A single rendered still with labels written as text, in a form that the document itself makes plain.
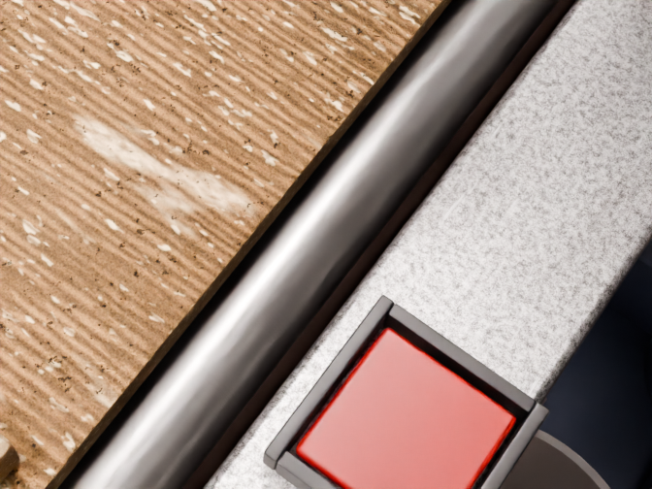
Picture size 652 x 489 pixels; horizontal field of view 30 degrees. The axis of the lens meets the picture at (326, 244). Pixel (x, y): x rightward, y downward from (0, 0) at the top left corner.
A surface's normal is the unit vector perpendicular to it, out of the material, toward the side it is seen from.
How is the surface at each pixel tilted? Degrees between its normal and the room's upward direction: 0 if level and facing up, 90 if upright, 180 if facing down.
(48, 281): 0
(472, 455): 0
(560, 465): 87
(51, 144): 0
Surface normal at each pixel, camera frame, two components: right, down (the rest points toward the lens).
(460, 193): 0.07, -0.37
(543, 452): -0.53, 0.74
